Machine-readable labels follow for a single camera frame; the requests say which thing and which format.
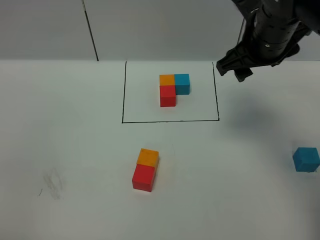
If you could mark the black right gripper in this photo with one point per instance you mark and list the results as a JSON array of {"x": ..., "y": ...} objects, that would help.
[{"x": 251, "y": 53}]

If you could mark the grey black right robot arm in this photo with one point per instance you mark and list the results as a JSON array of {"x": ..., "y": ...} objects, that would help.
[{"x": 273, "y": 29}]

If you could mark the template blue cube block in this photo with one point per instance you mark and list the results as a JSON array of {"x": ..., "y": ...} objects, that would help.
[{"x": 182, "y": 84}]

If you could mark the template orange cube block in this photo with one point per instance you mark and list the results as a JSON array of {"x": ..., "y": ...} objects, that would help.
[{"x": 167, "y": 80}]

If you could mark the template red cube block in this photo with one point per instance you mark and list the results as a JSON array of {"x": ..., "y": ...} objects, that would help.
[{"x": 167, "y": 96}]

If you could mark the loose blue cube block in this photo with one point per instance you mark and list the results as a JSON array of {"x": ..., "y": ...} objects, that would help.
[{"x": 306, "y": 159}]

